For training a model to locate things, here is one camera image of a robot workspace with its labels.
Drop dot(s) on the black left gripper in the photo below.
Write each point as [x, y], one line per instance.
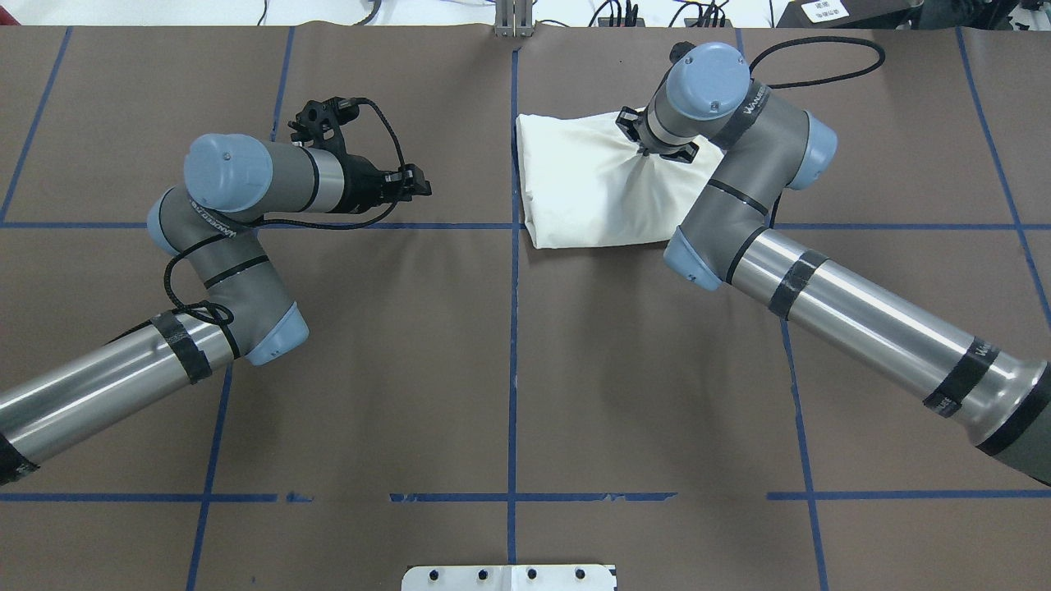
[359, 183]

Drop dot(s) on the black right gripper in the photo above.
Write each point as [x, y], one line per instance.
[667, 151]

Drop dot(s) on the cream long-sleeve cat shirt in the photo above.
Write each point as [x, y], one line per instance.
[584, 185]

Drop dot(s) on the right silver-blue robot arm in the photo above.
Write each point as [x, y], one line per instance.
[769, 146]

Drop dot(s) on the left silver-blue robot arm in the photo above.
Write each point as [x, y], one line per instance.
[226, 298]

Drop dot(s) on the black labelled box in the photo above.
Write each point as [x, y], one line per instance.
[843, 15]

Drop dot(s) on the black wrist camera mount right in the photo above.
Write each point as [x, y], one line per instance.
[679, 51]

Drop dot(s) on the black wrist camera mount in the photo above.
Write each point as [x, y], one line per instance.
[319, 123]
[679, 51]

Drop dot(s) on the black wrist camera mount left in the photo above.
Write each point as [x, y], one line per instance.
[319, 123]

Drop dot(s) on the aluminium frame post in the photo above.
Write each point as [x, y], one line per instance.
[514, 18]

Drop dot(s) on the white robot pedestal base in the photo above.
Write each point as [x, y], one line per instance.
[511, 577]

